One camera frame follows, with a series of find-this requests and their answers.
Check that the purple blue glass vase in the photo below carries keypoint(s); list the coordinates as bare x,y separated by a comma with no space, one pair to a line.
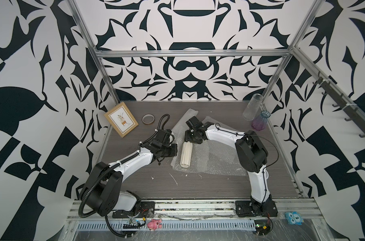
260,122

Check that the bubble wrap around white vase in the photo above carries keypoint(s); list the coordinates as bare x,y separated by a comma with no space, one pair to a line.
194,159

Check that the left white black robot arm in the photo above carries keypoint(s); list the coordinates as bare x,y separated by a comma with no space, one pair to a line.
101,192

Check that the brown tape roll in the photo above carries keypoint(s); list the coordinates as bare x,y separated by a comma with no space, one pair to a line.
148,119

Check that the blue owl toy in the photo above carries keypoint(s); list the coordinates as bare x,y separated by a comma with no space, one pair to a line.
294,218

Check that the left green circuit board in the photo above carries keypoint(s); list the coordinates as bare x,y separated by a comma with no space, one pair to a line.
134,224

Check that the right circuit board with led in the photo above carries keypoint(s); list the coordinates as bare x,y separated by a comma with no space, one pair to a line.
262,229

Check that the pink pig toy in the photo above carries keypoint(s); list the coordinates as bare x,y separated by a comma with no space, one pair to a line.
154,224

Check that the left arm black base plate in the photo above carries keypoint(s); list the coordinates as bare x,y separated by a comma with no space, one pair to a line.
145,209

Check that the wooden framed picture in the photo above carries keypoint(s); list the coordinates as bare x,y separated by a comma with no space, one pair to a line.
121,119

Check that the clear glass vase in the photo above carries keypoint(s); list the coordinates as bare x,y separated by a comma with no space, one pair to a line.
253,107

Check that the bubble wrap sheet around vase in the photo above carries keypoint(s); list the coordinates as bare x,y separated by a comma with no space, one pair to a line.
224,128

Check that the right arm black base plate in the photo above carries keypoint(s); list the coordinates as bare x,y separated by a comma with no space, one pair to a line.
255,209

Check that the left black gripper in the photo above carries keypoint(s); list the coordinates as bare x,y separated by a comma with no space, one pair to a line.
174,148

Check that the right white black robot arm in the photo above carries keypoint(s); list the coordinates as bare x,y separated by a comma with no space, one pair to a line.
250,150

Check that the white slotted cable duct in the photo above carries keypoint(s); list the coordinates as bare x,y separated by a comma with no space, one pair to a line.
176,225

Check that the black hook rail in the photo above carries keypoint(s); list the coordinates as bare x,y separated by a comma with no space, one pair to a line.
342,102

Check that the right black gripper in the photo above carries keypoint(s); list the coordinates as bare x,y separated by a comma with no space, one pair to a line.
186,137

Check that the iridescent bubble wrap bundle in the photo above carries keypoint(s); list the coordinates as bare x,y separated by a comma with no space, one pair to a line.
220,159

